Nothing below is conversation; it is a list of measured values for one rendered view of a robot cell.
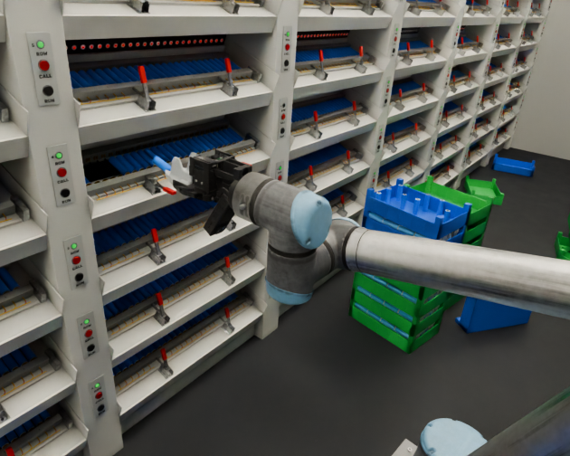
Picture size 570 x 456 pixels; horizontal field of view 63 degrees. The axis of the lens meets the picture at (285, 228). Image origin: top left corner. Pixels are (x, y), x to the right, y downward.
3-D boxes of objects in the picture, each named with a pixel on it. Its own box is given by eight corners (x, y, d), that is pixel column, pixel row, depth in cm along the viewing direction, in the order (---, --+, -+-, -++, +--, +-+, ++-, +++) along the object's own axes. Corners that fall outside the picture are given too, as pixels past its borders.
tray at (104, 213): (266, 168, 145) (276, 144, 140) (89, 233, 102) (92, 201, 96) (223, 133, 152) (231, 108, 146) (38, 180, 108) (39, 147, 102)
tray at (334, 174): (365, 174, 205) (380, 148, 197) (280, 216, 161) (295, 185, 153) (331, 147, 212) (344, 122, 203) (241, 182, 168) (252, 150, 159)
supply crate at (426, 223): (467, 224, 163) (472, 204, 160) (435, 241, 151) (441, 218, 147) (396, 196, 182) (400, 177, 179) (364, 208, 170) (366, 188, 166)
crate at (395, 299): (447, 299, 178) (451, 281, 174) (417, 319, 165) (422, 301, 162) (384, 266, 197) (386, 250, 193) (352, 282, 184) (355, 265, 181)
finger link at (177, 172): (166, 149, 96) (199, 160, 91) (166, 176, 98) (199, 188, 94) (154, 153, 93) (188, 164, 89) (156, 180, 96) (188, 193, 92)
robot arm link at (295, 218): (303, 262, 77) (308, 208, 73) (247, 236, 84) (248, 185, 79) (333, 241, 84) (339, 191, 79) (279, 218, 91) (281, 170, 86)
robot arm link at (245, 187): (279, 215, 90) (245, 232, 83) (259, 208, 92) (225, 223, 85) (281, 172, 86) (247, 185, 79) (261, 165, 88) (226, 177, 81)
